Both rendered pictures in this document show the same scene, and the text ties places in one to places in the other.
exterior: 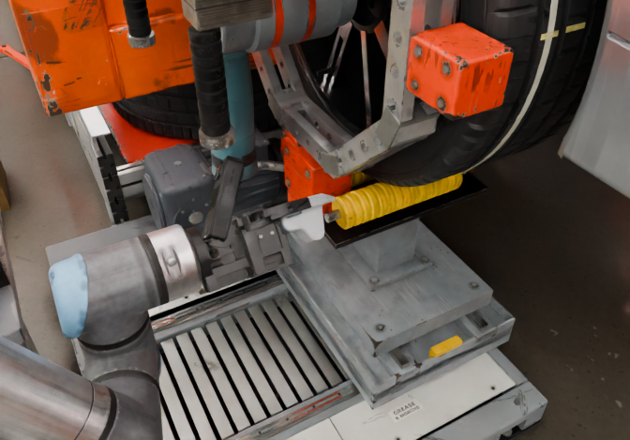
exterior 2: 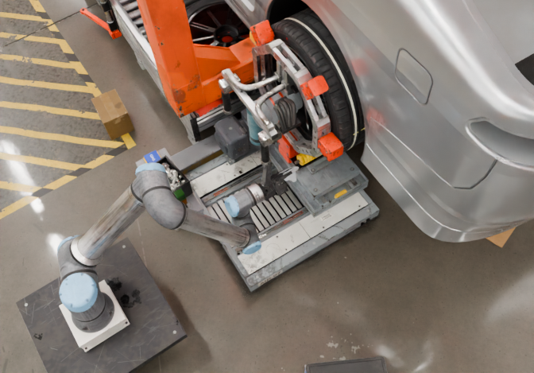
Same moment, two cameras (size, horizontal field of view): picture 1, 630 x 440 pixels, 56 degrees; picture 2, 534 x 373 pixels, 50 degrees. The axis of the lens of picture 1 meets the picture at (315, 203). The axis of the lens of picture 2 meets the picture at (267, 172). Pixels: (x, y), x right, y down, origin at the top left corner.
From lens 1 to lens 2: 1.92 m
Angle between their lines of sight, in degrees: 20
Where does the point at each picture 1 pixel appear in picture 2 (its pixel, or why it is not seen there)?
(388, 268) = (319, 164)
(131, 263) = (247, 198)
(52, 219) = (156, 134)
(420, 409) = (331, 215)
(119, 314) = (245, 210)
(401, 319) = (323, 185)
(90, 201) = (172, 122)
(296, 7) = not seen: hidden behind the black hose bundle
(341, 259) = not seen: hidden behind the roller
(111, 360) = (242, 220)
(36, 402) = (237, 235)
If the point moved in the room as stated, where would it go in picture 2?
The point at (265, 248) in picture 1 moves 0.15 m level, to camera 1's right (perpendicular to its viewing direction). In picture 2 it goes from (280, 187) to (313, 185)
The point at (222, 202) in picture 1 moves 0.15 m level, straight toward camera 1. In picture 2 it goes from (267, 176) to (276, 203)
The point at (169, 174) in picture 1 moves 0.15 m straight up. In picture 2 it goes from (228, 134) to (226, 118)
